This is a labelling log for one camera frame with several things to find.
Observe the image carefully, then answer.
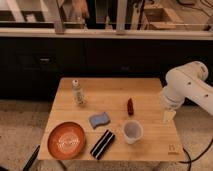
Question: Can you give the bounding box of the wooden table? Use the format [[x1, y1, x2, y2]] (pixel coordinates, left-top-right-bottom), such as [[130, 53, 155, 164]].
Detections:
[[39, 78, 184, 161]]

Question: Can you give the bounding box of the blue sponge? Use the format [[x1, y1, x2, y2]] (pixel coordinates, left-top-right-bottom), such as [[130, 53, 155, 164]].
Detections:
[[89, 112, 110, 129]]

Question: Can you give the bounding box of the translucent plastic cup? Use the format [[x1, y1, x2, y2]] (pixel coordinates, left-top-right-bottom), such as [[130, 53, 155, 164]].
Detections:
[[122, 120, 144, 144]]

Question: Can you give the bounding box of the black chair leg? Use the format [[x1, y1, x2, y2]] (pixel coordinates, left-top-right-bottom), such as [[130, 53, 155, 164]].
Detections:
[[22, 145, 40, 171]]

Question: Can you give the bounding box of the cardboard box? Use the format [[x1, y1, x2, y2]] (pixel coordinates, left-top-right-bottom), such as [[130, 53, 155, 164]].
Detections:
[[142, 5, 183, 30]]

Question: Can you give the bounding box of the orange bowl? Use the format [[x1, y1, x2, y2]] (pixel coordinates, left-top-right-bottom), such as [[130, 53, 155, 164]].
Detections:
[[47, 122, 86, 160]]

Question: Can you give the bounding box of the black white striped block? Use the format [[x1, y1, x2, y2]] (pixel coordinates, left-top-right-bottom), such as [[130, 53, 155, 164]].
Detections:
[[90, 130, 115, 160]]

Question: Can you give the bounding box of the dark red small object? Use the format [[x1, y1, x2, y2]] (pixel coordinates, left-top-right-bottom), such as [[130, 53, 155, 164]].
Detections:
[[127, 98, 134, 116]]

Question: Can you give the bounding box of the black cable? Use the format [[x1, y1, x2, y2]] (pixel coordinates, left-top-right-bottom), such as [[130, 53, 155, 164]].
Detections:
[[179, 138, 213, 171]]

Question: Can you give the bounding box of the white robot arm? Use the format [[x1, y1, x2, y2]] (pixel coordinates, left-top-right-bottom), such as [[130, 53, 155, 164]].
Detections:
[[160, 61, 213, 124]]

